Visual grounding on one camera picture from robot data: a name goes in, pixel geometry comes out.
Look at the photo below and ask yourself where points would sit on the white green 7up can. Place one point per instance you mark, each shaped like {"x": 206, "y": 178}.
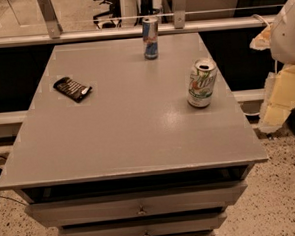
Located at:
{"x": 201, "y": 82}

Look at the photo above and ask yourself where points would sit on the grey metal railing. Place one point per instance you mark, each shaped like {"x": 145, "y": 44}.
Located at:
{"x": 34, "y": 22}

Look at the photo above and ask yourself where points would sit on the top drawer knob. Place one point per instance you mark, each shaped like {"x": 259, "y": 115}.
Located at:
{"x": 141, "y": 211}

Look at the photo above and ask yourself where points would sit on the black rxbar chocolate bar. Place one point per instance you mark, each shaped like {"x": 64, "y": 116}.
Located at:
{"x": 72, "y": 89}

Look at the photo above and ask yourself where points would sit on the red bull can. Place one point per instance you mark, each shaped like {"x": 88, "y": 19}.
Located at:
{"x": 150, "y": 37}

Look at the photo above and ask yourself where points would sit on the grey drawer cabinet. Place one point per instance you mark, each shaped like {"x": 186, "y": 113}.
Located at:
{"x": 135, "y": 141}

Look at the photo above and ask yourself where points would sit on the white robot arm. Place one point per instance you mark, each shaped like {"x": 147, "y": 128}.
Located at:
{"x": 279, "y": 36}

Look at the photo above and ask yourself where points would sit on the black office chair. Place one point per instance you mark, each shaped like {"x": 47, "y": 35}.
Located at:
{"x": 110, "y": 18}

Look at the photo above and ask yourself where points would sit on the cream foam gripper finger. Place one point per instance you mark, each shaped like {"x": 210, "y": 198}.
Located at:
{"x": 279, "y": 99}

